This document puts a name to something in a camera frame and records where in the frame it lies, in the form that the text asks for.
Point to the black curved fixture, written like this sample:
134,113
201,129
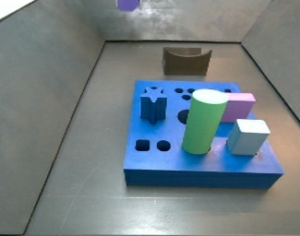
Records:
185,61

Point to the purple three prong object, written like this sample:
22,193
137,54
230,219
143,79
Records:
127,5

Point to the light blue rectangular block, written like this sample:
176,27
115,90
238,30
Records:
246,136

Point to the dark blue star peg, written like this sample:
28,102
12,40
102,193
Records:
153,104

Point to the pink rectangular block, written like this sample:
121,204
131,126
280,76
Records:
238,106

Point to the green cylinder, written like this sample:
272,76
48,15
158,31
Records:
204,117

